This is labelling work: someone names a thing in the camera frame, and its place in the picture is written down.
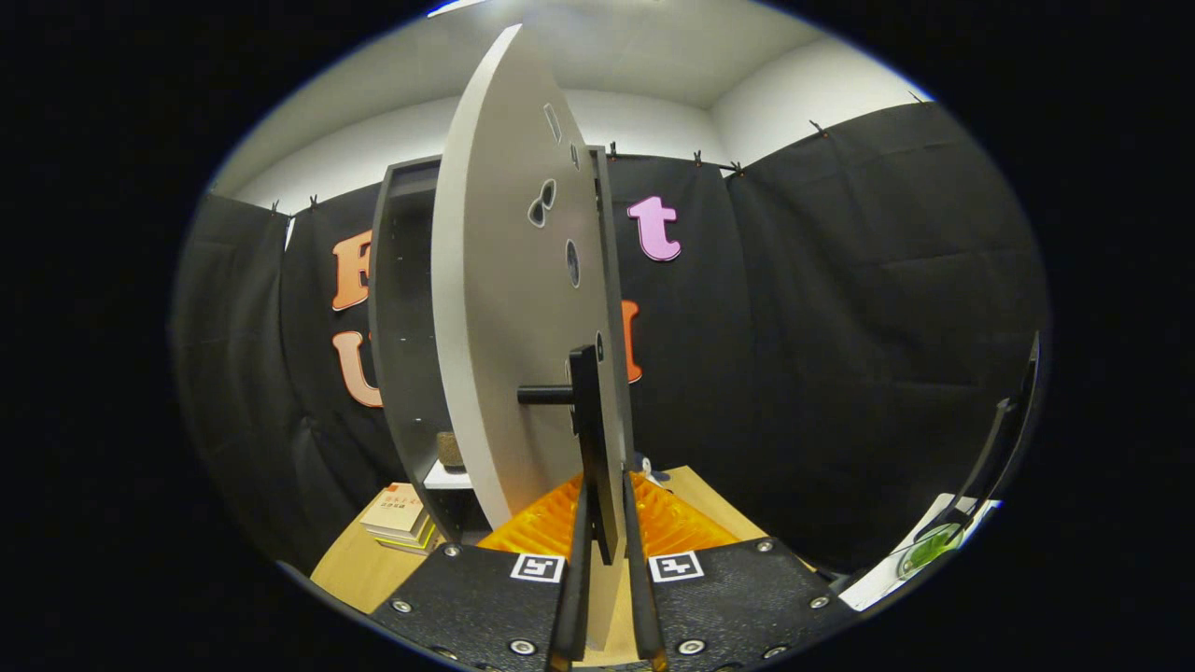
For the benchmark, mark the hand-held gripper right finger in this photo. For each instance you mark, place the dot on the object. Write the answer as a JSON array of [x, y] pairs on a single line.
[[738, 597]]

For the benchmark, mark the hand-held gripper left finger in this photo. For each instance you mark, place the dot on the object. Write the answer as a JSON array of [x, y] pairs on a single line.
[[467, 597]]

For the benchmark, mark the brown fuzzy shoe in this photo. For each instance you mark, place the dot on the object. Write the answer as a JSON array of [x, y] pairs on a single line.
[[450, 450]]

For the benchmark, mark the dark grey shoe cabinet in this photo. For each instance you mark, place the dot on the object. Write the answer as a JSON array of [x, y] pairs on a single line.
[[406, 308]]

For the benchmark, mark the grey cover book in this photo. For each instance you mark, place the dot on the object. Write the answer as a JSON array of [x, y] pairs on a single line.
[[420, 549]]

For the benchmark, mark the yellow edged book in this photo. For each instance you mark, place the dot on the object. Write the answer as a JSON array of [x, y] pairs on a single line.
[[415, 539]]

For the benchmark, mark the beige cover book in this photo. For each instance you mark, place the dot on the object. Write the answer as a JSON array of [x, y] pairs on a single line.
[[397, 509]]

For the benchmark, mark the white sheet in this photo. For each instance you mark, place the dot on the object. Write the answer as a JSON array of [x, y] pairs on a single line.
[[887, 583]]

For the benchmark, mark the green round object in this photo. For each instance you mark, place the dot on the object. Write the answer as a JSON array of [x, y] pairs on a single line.
[[929, 551]]

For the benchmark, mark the black backdrop cloth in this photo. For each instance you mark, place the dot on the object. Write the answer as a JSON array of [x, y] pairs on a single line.
[[840, 327]]

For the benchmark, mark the ceiling light panel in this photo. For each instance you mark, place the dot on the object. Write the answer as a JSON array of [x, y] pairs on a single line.
[[456, 6]]

